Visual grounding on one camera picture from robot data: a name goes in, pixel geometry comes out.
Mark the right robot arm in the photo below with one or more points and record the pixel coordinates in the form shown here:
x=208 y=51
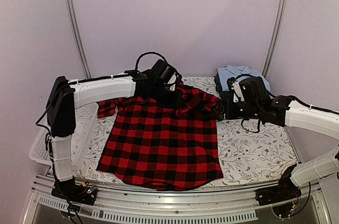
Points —
x=248 y=98

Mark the red black plaid shirt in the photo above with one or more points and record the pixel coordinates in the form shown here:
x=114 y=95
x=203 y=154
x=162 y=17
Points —
x=161 y=148

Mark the floral table cloth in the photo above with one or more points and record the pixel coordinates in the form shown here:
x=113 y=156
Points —
x=245 y=157

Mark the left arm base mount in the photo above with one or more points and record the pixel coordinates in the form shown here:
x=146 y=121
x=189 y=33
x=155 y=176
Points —
x=84 y=193

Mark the light blue folded shirt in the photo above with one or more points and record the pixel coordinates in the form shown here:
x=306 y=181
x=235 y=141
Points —
x=234 y=71

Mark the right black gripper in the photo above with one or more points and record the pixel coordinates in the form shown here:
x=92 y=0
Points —
x=230 y=114

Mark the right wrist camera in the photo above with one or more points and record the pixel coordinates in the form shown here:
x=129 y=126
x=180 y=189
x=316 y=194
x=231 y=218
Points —
x=234 y=88

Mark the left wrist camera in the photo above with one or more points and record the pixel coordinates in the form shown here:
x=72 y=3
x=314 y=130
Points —
x=174 y=81

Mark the left aluminium post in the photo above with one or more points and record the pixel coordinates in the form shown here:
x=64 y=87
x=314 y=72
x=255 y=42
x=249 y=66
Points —
x=77 y=38

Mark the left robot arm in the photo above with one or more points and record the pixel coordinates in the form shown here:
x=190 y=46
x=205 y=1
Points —
x=159 y=83

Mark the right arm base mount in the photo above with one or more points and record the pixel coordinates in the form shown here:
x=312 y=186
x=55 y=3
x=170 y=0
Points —
x=284 y=190

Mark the white plastic basket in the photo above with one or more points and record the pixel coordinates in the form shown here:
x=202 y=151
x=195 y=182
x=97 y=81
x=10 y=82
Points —
x=85 y=118

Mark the right aluminium post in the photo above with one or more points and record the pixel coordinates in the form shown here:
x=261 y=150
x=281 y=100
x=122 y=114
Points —
x=274 y=37

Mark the aluminium front rail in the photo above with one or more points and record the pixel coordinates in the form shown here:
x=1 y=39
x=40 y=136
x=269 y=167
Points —
x=118 y=203

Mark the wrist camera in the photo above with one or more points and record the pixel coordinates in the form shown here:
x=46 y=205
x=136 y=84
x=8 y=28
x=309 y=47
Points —
x=234 y=88
x=174 y=81

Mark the aluminium post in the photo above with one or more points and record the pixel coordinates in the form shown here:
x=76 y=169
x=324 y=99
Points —
x=274 y=37
x=77 y=38

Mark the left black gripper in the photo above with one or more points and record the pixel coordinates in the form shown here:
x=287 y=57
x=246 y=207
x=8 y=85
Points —
x=176 y=103

